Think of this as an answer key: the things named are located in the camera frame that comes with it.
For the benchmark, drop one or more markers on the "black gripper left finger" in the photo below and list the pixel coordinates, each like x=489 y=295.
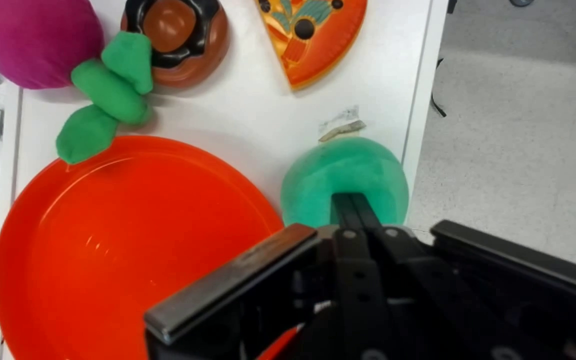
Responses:
x=221 y=293

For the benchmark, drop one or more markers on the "magenta plush radish toy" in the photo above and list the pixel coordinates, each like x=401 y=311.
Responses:
x=34 y=41

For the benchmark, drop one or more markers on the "brown toy donut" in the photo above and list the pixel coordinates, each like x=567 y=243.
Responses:
x=175 y=31

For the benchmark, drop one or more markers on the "green plush ball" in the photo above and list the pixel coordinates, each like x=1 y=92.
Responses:
x=315 y=180

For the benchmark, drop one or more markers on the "orange toy pizza slice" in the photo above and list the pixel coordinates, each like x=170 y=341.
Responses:
x=315 y=56

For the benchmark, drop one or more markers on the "orange plastic plate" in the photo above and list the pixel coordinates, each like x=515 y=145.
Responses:
x=101 y=252

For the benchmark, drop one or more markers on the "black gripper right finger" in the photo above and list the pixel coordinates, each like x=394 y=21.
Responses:
x=534 y=293

